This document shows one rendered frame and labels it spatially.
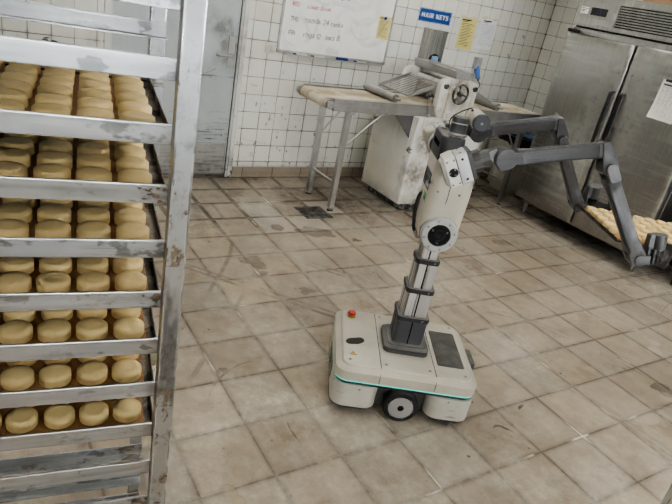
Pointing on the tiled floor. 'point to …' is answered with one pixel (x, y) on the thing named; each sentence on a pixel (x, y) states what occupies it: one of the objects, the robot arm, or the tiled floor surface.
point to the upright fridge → (609, 110)
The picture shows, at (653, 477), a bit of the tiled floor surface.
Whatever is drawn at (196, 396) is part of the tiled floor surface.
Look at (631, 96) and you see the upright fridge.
